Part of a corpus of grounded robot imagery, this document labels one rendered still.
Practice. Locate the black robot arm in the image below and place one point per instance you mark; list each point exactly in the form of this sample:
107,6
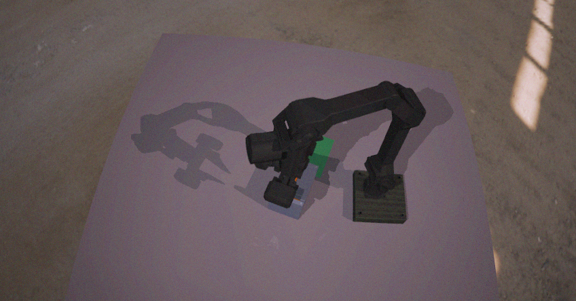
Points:
309,119

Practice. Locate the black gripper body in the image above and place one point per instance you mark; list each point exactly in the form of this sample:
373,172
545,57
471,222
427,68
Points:
282,193

